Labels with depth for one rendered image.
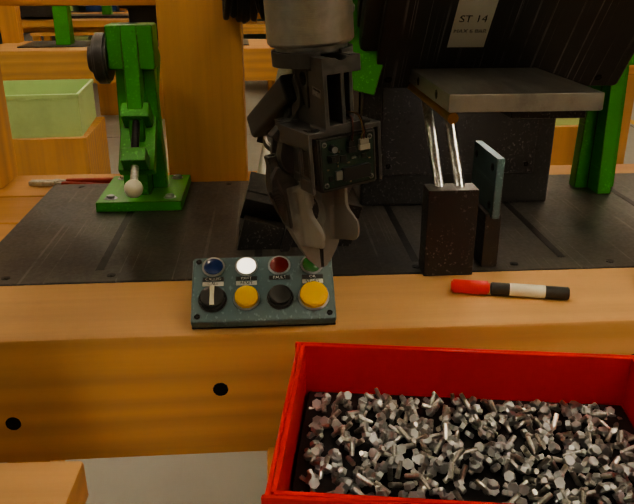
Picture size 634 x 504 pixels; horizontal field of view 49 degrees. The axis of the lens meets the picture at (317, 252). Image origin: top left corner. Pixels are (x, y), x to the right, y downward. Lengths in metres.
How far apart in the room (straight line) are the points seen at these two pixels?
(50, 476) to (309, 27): 0.43
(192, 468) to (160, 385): 1.25
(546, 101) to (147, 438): 0.55
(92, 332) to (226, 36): 0.65
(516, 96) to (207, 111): 0.66
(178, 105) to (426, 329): 0.69
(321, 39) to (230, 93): 0.68
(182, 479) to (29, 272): 1.14
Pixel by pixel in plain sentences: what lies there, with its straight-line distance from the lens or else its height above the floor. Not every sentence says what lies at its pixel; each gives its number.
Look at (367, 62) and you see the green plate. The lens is 0.90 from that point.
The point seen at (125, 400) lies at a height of 0.82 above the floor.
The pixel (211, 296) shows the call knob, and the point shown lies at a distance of 0.73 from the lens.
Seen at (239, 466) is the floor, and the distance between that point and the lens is 1.99.
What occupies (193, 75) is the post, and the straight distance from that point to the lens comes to 1.26.
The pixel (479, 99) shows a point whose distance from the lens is 0.74.
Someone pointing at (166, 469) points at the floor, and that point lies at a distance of 2.01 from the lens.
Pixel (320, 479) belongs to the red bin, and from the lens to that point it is 0.58.
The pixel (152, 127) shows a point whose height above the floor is 1.02.
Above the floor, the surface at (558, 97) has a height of 1.13.
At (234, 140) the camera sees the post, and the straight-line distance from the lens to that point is 1.28.
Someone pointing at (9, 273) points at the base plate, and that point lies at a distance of 0.94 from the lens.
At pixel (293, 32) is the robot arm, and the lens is 0.60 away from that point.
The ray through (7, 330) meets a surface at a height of 0.90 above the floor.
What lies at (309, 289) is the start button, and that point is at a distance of 0.73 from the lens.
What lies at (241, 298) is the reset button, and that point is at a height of 0.93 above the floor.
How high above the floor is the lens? 1.25
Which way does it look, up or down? 22 degrees down
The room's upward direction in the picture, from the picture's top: straight up
